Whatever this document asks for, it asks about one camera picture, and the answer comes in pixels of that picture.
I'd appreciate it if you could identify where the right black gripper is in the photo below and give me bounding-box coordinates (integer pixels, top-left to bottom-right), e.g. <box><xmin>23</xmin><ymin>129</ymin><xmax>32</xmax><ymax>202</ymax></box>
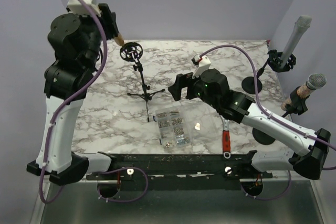
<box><xmin>168</xmin><ymin>67</ymin><xmax>219</xmax><ymax>109</ymax></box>

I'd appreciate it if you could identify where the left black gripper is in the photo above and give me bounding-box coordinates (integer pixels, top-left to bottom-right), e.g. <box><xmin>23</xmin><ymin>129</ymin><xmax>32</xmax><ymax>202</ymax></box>
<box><xmin>69</xmin><ymin>2</ymin><xmax>118</xmax><ymax>68</ymax></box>

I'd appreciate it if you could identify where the gold microphone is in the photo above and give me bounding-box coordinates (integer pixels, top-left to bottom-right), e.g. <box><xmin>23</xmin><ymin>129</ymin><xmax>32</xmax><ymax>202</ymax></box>
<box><xmin>114</xmin><ymin>33</ymin><xmax>125</xmax><ymax>47</ymax></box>

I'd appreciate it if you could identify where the black tripod microphone stand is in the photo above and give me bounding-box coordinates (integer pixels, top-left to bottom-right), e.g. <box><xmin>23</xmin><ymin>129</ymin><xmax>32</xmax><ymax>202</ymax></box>
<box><xmin>119</xmin><ymin>42</ymin><xmax>165</xmax><ymax>122</ymax></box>

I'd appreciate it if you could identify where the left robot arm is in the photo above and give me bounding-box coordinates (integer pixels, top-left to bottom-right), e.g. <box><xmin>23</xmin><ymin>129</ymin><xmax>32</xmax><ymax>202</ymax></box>
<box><xmin>27</xmin><ymin>12</ymin><xmax>102</xmax><ymax>186</ymax></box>

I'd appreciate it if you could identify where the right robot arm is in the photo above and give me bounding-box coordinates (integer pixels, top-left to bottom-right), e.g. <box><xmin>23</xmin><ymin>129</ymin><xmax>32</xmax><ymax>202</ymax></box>
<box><xmin>168</xmin><ymin>69</ymin><xmax>331</xmax><ymax>180</ymax></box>

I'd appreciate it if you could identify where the black round-base clip stand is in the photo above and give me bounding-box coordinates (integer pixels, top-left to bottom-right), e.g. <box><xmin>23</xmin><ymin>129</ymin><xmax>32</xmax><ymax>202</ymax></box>
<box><xmin>252</xmin><ymin>84</ymin><xmax>313</xmax><ymax>145</ymax></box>

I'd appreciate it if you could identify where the grey microphone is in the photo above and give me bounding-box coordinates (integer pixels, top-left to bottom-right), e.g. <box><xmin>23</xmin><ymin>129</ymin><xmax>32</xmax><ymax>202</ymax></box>
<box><xmin>280</xmin><ymin>15</ymin><xmax>312</xmax><ymax>67</ymax></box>

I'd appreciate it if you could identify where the small white paper scrap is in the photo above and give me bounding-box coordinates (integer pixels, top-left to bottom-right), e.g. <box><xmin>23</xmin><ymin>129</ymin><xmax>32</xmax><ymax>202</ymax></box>
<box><xmin>194</xmin><ymin>123</ymin><xmax>201</xmax><ymax>131</ymax></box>

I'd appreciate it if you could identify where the clear plastic screw box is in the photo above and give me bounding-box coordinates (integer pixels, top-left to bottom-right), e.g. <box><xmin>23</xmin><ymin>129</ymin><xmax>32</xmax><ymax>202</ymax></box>
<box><xmin>153</xmin><ymin>106</ymin><xmax>192</xmax><ymax>152</ymax></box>

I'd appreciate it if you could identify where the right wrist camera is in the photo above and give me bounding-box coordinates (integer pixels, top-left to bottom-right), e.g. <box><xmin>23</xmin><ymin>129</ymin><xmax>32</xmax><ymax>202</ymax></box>
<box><xmin>192</xmin><ymin>55</ymin><xmax>211</xmax><ymax>79</ymax></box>

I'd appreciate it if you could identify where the red-handled adjustable wrench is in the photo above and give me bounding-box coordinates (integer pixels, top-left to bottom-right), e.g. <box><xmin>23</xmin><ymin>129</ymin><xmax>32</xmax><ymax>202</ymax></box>
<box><xmin>222</xmin><ymin>118</ymin><xmax>231</xmax><ymax>159</ymax></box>

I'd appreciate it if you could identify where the black front mounting rail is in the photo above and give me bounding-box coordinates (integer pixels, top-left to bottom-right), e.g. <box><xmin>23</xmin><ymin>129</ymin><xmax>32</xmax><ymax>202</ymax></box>
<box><xmin>86</xmin><ymin>151</ymin><xmax>272</xmax><ymax>191</ymax></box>

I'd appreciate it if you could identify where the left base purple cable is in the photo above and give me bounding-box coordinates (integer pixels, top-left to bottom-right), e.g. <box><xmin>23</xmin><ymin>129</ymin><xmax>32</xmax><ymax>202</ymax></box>
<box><xmin>98</xmin><ymin>167</ymin><xmax>151</xmax><ymax>204</ymax></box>

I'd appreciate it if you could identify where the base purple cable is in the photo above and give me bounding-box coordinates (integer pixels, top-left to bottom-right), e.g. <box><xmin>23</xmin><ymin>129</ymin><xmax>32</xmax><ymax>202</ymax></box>
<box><xmin>240</xmin><ymin>170</ymin><xmax>292</xmax><ymax>202</ymax></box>
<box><xmin>98</xmin><ymin>167</ymin><xmax>151</xmax><ymax>204</ymax></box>

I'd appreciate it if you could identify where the black round-base shock-mount stand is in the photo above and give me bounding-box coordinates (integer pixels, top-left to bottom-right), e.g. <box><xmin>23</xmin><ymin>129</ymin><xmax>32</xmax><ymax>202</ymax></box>
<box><xmin>241</xmin><ymin>49</ymin><xmax>297</xmax><ymax>95</ymax></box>

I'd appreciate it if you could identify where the cork-handle silver-head microphone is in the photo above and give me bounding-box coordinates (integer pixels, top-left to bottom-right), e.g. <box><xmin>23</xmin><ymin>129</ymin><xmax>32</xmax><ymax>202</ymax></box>
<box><xmin>281</xmin><ymin>73</ymin><xmax>327</xmax><ymax>115</ymax></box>

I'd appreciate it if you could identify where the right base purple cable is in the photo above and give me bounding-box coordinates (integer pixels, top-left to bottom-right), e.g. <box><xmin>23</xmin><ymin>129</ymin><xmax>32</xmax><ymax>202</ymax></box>
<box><xmin>240</xmin><ymin>170</ymin><xmax>292</xmax><ymax>202</ymax></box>

